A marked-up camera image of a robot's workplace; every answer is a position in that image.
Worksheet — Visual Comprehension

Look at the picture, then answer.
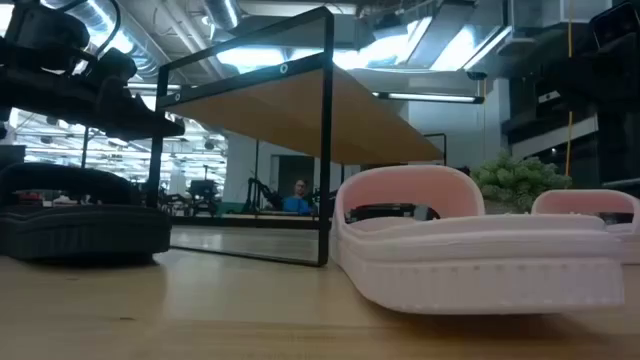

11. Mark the black metal table frame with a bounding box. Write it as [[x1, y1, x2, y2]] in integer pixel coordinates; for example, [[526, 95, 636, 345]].
[[169, 214, 321, 230]]

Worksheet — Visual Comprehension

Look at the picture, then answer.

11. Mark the black slide sandal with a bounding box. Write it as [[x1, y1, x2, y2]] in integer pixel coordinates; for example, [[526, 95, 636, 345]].
[[0, 162, 174, 264]]

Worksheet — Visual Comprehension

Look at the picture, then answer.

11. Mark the long ceiling light bar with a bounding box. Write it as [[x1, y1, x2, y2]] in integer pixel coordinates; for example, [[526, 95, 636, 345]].
[[372, 91, 485, 105]]

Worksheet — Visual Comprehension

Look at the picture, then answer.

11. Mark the black monitor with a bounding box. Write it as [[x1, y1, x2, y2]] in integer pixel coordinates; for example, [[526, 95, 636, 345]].
[[0, 144, 26, 171]]

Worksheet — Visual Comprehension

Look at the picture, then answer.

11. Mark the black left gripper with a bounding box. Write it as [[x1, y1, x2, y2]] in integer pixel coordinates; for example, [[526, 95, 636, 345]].
[[0, 37, 186, 142]]

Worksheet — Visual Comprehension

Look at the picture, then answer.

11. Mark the pink slide sandal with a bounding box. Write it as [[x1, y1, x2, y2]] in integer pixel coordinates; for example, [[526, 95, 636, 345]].
[[329, 164, 626, 316], [530, 188, 640, 266]]

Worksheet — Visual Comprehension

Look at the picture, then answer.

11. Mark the person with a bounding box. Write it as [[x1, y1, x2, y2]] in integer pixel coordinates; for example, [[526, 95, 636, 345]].
[[282, 178, 315, 216]]

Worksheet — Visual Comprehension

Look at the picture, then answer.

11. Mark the black equipment stand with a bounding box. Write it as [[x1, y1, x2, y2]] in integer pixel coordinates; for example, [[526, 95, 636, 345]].
[[345, 202, 441, 224]]

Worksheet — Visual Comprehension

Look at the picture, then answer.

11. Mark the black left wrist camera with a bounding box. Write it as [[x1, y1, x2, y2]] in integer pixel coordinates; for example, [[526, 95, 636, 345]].
[[4, 0, 91, 51]]

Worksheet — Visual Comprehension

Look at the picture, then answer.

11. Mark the black left wrist camera cable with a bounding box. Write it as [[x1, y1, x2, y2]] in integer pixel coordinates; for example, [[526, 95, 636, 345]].
[[92, 0, 124, 56]]

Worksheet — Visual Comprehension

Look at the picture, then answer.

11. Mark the fluffy green plant in pot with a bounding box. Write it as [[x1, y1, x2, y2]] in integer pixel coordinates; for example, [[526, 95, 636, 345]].
[[471, 152, 573, 216]]

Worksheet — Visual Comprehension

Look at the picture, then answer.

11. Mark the dark background workstation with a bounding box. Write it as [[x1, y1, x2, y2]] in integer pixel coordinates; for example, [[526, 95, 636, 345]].
[[188, 178, 220, 201]]

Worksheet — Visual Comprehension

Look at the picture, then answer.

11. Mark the long yellow cable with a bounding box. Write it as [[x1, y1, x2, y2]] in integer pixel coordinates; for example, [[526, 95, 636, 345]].
[[564, 0, 574, 177]]

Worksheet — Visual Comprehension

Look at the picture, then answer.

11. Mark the black-framed wooden shelf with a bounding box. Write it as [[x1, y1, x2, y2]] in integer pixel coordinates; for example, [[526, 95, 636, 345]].
[[147, 5, 448, 268]]

